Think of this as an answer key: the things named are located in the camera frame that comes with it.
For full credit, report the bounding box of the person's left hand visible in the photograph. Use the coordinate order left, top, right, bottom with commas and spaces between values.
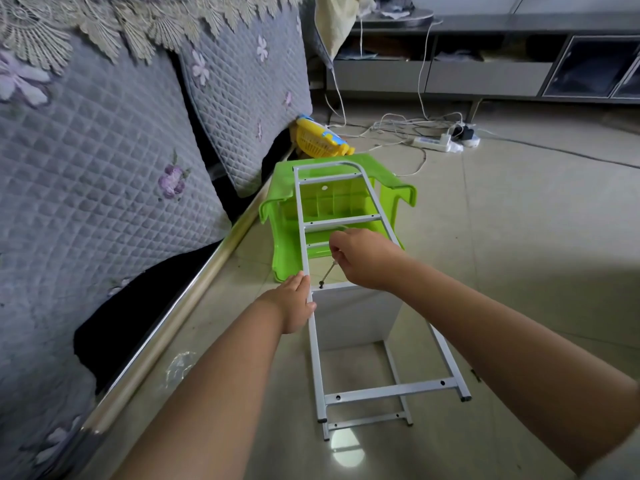
255, 271, 318, 336

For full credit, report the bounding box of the person's right hand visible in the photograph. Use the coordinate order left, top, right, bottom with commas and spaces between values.
329, 227, 411, 293

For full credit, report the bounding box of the white wooden board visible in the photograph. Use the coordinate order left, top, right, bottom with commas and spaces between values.
311, 281, 405, 352

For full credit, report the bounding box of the clear plastic screw bag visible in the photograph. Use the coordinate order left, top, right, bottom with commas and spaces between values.
163, 349, 200, 390

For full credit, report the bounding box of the white metal frame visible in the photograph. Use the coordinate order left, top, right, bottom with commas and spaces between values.
300, 227, 415, 442
292, 161, 474, 425

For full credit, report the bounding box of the person's left forearm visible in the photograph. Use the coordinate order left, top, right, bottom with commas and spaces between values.
115, 295, 291, 480

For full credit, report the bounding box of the person's right forearm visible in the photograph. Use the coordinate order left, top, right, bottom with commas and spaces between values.
390, 257, 640, 476

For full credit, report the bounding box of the person's white shirt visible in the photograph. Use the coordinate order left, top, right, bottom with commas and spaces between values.
580, 425, 640, 480

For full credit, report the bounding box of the green plastic stool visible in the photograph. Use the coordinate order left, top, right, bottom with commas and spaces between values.
259, 153, 419, 284

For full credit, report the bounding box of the yellow plastic basket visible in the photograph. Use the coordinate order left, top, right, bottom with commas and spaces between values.
292, 113, 357, 160

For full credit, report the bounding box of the long white power strip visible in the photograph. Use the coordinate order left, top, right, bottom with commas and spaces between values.
411, 133, 464, 155

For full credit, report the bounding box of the white power strip with plugs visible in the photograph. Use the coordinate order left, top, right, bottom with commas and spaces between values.
450, 121, 483, 149

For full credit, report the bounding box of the grey textured furniture cover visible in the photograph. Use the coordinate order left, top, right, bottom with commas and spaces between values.
0, 0, 313, 480

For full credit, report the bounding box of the grey marble TV cabinet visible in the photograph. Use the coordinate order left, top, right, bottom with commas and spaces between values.
320, 0, 640, 123

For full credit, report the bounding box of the pile of pale cloth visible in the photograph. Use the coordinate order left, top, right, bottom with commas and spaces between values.
312, 0, 377, 62

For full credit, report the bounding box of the chrome metal base rail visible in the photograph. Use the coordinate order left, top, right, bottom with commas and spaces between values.
65, 175, 276, 480

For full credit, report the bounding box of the tangle of white cables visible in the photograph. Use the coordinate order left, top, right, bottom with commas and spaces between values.
325, 15, 481, 178

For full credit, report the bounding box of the long dark cable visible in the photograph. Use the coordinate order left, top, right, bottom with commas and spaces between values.
480, 131, 640, 171

